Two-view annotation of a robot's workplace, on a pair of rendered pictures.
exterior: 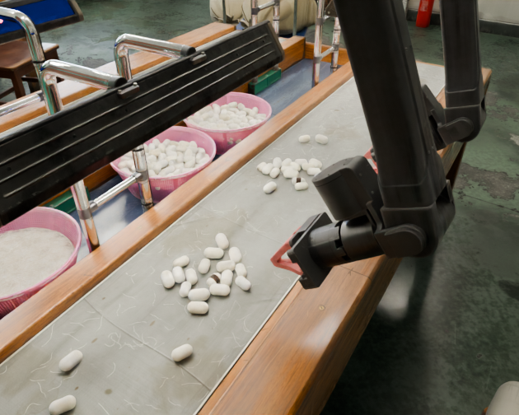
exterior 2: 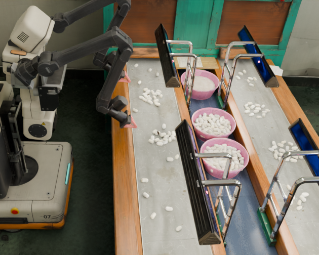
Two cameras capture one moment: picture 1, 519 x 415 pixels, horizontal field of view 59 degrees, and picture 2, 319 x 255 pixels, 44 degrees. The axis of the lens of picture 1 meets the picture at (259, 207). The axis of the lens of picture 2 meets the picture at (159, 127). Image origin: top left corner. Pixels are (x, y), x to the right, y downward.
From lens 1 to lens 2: 2.68 m
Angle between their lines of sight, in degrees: 94
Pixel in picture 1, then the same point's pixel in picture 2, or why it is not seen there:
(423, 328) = not seen: outside the picture
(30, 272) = not seen: hidden behind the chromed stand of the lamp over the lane
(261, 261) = (143, 105)
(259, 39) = (169, 73)
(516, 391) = (56, 200)
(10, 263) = (200, 84)
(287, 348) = (119, 87)
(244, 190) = (171, 124)
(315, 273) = not seen: hidden behind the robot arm
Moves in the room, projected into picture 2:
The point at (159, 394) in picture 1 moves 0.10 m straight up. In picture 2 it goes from (136, 78) to (137, 65)
